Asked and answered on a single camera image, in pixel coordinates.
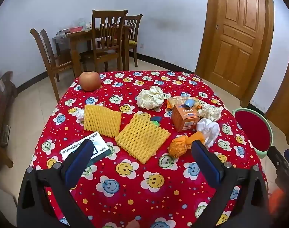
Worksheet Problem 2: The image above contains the wooden chair with slatted back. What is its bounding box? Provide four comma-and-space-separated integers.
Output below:
81, 10, 129, 73

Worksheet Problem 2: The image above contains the yellow foam fruit net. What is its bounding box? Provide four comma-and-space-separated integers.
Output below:
84, 104, 122, 138
115, 113, 171, 164

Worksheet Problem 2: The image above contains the large crumpled white tissue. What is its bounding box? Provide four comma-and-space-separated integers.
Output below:
136, 85, 164, 110

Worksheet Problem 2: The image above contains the orange snack wrapper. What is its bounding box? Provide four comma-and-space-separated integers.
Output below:
167, 96, 202, 110

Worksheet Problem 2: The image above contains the crumpled cream tissue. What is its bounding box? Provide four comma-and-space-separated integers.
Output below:
199, 103, 224, 121

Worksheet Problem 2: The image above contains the wooden dining table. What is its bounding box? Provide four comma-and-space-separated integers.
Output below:
67, 25, 131, 79

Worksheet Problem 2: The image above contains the silvery white plastic packet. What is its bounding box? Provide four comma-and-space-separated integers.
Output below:
196, 118, 220, 149

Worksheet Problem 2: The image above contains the green bin with red liner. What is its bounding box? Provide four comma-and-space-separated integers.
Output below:
232, 108, 274, 159

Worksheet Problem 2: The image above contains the white and green medicine box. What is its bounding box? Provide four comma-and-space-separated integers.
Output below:
60, 131, 108, 164

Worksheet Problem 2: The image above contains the orange cardboard box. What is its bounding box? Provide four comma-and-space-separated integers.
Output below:
171, 104, 200, 133

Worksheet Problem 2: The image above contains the wooden panel door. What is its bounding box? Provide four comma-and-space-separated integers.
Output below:
195, 0, 275, 108

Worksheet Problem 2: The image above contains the plain wooden door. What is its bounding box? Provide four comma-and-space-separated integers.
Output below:
267, 64, 289, 144

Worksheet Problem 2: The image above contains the wooden chair with open back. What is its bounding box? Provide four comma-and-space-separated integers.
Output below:
30, 28, 75, 103

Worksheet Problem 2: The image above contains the wooden chair with yellow cushion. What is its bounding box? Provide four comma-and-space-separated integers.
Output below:
122, 14, 143, 68

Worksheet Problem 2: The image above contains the red apple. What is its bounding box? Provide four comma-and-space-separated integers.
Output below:
79, 71, 102, 92

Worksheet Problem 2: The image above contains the crumpled orange plastic bag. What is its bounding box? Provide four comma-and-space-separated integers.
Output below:
168, 132, 205, 158

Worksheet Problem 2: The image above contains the clear plastic bag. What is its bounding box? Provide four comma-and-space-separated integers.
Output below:
72, 18, 91, 29

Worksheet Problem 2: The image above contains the orange plastic object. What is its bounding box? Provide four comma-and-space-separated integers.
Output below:
269, 188, 289, 216

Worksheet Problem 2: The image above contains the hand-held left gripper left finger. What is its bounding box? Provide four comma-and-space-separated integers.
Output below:
17, 139, 94, 228

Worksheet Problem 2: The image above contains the red smiley flower tablecloth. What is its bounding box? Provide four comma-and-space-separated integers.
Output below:
30, 71, 268, 228

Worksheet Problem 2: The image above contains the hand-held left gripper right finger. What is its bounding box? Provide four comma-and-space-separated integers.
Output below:
191, 141, 271, 228

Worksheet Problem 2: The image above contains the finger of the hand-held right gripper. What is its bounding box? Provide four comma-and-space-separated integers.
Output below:
268, 145, 289, 186

